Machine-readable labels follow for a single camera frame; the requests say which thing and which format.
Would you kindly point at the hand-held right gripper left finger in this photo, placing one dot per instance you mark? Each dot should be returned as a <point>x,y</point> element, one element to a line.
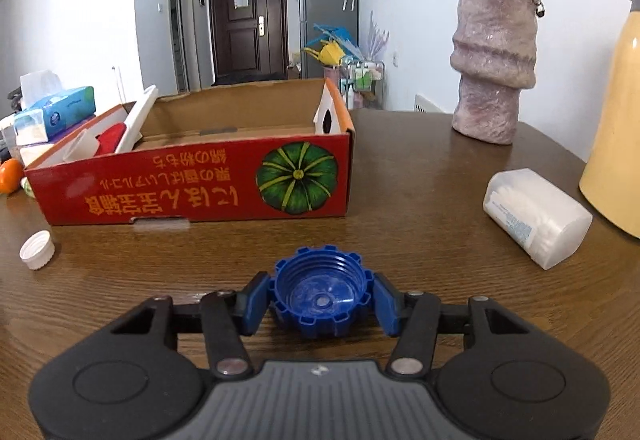
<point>255,305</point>

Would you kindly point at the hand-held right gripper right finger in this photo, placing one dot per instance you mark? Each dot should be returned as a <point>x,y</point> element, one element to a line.
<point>386,307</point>

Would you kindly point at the blue bottle cap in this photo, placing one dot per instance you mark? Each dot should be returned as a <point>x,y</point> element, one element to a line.
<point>320,295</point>

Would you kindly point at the red cardboard box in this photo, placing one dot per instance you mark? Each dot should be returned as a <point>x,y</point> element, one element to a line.
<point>200,180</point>

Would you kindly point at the red and white lint brush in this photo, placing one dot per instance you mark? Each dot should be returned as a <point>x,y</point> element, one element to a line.
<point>137,119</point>

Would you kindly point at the tall white cap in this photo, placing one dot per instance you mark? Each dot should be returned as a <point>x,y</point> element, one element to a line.
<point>37,250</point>

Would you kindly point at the clear cotton swab container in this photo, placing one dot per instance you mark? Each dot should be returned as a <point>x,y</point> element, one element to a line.
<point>535,220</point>

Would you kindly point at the metal trolley rack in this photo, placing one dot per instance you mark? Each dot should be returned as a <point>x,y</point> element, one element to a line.
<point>362,84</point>

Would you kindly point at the green spray bottle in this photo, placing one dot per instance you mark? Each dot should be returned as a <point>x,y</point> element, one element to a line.
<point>27,187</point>

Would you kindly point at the pink ceramic vase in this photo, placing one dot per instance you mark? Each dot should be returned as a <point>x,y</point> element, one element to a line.
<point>492,64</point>

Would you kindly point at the dark wooden door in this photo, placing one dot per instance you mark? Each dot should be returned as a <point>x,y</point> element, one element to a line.
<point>247,34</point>

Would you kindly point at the orange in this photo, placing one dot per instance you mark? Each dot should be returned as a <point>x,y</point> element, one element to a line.
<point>10,176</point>

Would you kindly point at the blue tissue pack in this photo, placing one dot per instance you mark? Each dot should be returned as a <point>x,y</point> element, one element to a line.
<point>55,112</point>

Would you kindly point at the yellow thermos jug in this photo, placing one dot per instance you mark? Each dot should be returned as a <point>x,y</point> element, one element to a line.
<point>617,119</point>

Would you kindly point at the clear plastic food container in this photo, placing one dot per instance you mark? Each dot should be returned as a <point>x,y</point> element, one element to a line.
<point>7,134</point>

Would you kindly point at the white wall outlet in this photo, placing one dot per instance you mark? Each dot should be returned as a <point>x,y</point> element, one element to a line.
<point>396,58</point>

